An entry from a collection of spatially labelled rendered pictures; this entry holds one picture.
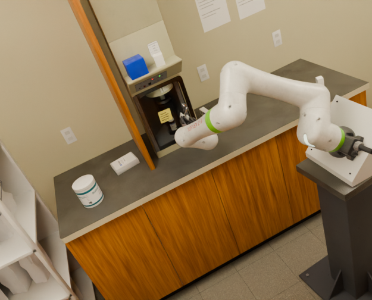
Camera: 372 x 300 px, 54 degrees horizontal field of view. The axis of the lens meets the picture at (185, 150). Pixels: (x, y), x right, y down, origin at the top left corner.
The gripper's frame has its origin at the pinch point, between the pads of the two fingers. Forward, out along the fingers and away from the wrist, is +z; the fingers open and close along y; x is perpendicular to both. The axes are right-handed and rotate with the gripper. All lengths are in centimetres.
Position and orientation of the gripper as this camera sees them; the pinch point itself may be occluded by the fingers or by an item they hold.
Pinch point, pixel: (184, 116)
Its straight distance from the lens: 222.4
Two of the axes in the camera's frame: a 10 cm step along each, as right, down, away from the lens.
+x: -1.5, 9.1, 3.9
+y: -9.2, 0.1, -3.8
